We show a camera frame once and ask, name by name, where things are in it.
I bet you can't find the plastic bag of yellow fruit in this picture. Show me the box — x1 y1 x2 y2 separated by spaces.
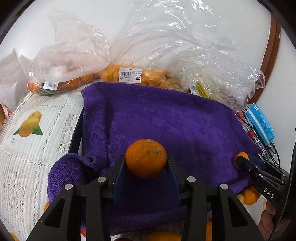
167 48 265 113

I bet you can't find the purple towel lined tray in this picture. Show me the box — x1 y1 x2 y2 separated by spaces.
47 82 263 235

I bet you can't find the large orange mandarin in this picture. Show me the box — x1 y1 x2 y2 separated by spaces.
125 138 167 179

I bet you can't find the plastic bag of oranges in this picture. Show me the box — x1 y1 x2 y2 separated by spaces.
27 11 110 95

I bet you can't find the small orange kumquat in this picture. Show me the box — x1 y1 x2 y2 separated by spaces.
234 152 249 170

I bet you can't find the brown wooden door frame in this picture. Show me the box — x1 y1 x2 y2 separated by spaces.
247 14 282 105

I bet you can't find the small orange fruit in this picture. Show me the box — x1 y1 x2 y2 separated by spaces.
44 201 50 211
205 221 212 241

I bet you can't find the orange mandarin front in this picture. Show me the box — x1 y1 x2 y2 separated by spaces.
242 186 261 205

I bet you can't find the bag of red fruits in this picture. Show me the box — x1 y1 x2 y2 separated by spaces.
236 112 251 131

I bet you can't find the small red hawthorn fruit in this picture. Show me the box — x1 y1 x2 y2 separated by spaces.
114 237 132 241

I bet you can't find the blue tissue box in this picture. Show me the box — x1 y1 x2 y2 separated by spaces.
245 103 275 145

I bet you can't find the white plastic bag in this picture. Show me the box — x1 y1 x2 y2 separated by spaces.
0 49 31 112

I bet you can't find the person's right hand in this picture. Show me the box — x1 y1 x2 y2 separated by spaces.
258 201 290 240

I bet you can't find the plastic bag of kumquats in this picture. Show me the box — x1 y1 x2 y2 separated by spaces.
98 1 235 88

